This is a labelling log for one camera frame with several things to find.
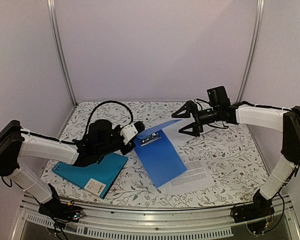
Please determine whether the teal box with label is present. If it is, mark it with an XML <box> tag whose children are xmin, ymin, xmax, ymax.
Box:
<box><xmin>52</xmin><ymin>153</ymin><xmax>128</xmax><ymax>199</ymax></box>

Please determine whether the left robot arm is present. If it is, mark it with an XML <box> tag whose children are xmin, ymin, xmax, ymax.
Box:
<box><xmin>0</xmin><ymin>119</ymin><xmax>138</xmax><ymax>217</ymax></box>

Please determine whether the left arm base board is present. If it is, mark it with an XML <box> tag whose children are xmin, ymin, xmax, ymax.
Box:
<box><xmin>38</xmin><ymin>199</ymin><xmax>85</xmax><ymax>223</ymax></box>

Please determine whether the printed paper sheet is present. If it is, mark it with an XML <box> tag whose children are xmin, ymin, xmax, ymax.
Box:
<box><xmin>169</xmin><ymin>115</ymin><xmax>184</xmax><ymax>123</ymax></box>
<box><xmin>165</xmin><ymin>160</ymin><xmax>214</xmax><ymax>195</ymax></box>

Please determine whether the blue ring binder folder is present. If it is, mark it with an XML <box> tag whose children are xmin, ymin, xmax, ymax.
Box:
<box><xmin>134</xmin><ymin>119</ymin><xmax>187</xmax><ymax>188</ymax></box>

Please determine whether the aluminium frame post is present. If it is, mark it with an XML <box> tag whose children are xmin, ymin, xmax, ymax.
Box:
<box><xmin>46</xmin><ymin>0</ymin><xmax>78</xmax><ymax>108</ymax></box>
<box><xmin>236</xmin><ymin>0</ymin><xmax>265</xmax><ymax>102</ymax></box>

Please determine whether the right arm base board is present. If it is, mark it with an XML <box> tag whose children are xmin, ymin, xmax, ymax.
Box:
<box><xmin>230</xmin><ymin>201</ymin><xmax>275</xmax><ymax>223</ymax></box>

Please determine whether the floral table cloth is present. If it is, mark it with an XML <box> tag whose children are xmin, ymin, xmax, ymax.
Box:
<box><xmin>39</xmin><ymin>100</ymin><xmax>273</xmax><ymax>209</ymax></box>

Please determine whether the left aluminium frame post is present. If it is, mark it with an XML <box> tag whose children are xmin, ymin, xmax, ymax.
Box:
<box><xmin>46</xmin><ymin>0</ymin><xmax>78</xmax><ymax>108</ymax></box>

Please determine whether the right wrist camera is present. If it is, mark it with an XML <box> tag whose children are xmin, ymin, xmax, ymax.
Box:
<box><xmin>189</xmin><ymin>100</ymin><xmax>203</xmax><ymax>113</ymax></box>

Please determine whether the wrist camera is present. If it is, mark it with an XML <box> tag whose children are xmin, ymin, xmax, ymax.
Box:
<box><xmin>119</xmin><ymin>121</ymin><xmax>145</xmax><ymax>145</ymax></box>
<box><xmin>189</xmin><ymin>100</ymin><xmax>203</xmax><ymax>113</ymax></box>

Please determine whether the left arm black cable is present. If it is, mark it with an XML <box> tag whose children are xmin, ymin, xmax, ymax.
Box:
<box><xmin>91</xmin><ymin>99</ymin><xmax>135</xmax><ymax>128</ymax></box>

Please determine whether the aluminium front rail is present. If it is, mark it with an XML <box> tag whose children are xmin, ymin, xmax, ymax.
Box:
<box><xmin>10</xmin><ymin>194</ymin><xmax>300</xmax><ymax>240</ymax></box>

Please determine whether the right aluminium frame post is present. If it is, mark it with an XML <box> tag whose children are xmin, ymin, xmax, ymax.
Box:
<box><xmin>236</xmin><ymin>0</ymin><xmax>265</xmax><ymax>102</ymax></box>

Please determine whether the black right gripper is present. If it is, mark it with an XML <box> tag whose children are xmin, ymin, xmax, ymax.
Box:
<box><xmin>172</xmin><ymin>102</ymin><xmax>221</xmax><ymax>137</ymax></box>

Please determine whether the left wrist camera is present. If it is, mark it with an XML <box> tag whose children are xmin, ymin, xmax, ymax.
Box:
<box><xmin>119</xmin><ymin>121</ymin><xmax>145</xmax><ymax>145</ymax></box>

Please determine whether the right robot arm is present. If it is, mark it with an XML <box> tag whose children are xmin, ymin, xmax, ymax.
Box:
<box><xmin>171</xmin><ymin>86</ymin><xmax>300</xmax><ymax>218</ymax></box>

